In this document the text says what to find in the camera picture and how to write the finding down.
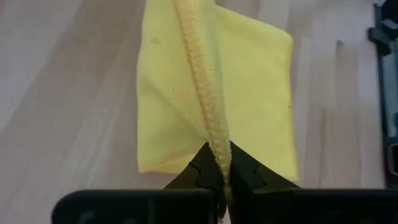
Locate black metal table frame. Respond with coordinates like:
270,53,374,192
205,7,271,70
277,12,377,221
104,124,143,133
368,0,398,189

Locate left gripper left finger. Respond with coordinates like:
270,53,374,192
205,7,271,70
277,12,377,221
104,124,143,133
51,142,224,224

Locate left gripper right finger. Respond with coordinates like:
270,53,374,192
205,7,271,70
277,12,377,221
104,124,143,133
229,141,398,224

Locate yellow microfiber towel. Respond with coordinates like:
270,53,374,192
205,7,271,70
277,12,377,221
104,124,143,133
136,0,299,215

